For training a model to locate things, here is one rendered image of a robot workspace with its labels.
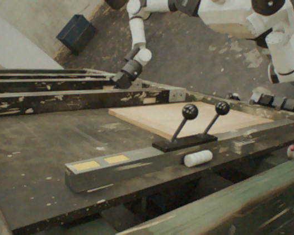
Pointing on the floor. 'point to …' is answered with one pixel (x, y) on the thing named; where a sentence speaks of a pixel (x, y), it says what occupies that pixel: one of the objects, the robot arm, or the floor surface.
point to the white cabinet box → (15, 47)
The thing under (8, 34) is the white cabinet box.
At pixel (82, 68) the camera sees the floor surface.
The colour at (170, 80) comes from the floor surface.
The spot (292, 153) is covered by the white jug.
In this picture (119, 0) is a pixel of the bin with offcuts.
